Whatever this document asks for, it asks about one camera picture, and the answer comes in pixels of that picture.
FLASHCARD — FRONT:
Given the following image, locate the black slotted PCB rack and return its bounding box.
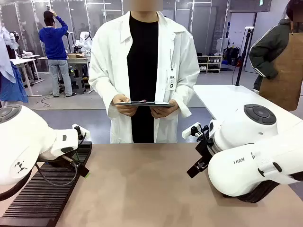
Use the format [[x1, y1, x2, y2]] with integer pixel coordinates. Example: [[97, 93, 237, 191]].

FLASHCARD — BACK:
[[0, 141, 93, 227]]

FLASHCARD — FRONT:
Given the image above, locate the person in white lab coat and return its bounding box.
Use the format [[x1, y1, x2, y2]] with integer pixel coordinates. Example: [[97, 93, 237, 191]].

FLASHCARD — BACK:
[[88, 10, 201, 144]]

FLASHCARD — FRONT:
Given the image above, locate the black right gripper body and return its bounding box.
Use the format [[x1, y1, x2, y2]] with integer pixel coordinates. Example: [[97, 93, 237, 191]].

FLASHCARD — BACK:
[[195, 136, 215, 166]]

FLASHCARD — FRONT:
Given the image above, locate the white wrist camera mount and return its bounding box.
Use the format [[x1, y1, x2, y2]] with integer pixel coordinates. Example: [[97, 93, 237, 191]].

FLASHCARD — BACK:
[[182, 122, 202, 139], [71, 123, 91, 140]]

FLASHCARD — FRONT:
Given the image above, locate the black step stool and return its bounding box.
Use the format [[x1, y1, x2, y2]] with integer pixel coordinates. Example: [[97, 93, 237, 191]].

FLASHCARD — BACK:
[[70, 75, 86, 95]]

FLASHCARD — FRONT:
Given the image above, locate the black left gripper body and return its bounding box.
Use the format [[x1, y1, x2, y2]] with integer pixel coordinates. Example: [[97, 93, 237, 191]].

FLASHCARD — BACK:
[[46, 151, 80, 170]]

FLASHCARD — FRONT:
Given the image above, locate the white desk with box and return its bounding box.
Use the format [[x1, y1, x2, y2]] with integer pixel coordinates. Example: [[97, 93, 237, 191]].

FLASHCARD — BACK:
[[37, 55, 93, 95]]

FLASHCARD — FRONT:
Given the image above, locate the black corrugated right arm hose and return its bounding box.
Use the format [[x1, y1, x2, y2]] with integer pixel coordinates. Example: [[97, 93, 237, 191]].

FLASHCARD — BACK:
[[222, 172, 303, 204]]

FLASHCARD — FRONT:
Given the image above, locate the person in brown apron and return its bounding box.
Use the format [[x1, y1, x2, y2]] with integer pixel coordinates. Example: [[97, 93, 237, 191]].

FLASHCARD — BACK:
[[249, 0, 303, 112]]

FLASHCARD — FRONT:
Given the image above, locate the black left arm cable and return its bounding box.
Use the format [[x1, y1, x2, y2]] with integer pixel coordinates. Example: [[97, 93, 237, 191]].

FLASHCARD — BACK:
[[35, 162, 79, 188]]

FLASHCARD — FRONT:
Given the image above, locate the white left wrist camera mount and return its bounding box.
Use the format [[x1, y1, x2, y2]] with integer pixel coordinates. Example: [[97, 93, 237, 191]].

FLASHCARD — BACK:
[[71, 123, 91, 140]]

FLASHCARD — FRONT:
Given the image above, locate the person's left hand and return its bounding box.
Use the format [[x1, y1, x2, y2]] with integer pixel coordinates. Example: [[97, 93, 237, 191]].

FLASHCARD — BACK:
[[150, 99, 179, 120]]

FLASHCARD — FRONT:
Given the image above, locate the man in blue hoodie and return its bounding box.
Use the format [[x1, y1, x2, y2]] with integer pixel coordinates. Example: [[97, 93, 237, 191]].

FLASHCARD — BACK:
[[38, 10, 74, 98]]

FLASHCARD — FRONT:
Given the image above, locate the white name badge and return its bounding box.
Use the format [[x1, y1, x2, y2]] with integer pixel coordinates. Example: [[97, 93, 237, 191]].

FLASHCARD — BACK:
[[166, 68, 177, 91]]

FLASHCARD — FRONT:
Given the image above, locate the wooden shoe shelf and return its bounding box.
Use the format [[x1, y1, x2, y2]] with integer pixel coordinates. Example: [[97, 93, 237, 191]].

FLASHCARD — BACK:
[[196, 55, 223, 74]]

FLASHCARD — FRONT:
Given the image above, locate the white side table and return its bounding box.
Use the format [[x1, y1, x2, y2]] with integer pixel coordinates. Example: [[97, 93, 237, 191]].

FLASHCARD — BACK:
[[193, 84, 303, 144]]

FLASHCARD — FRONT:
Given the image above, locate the white background desk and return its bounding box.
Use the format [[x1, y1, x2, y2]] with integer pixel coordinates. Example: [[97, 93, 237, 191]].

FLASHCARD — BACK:
[[9, 54, 45, 98]]

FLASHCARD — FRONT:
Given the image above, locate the person's right hand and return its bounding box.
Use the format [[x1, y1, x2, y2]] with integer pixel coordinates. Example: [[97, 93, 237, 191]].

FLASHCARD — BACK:
[[113, 94, 138, 117]]

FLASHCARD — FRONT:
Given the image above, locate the black camera pole stand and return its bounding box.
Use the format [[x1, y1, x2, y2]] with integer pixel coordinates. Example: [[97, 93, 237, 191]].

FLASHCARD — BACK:
[[235, 26, 255, 87]]

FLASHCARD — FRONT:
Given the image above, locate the black floor cable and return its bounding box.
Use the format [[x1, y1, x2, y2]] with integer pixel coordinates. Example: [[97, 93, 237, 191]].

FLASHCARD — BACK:
[[35, 93, 55, 108]]

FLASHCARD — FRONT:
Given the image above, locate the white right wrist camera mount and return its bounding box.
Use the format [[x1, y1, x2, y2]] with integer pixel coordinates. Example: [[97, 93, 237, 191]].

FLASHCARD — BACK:
[[182, 122, 202, 139]]

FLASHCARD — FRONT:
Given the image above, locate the person in light blue shirt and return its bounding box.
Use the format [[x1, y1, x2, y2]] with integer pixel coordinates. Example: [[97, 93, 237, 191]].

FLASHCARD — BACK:
[[0, 26, 29, 107]]

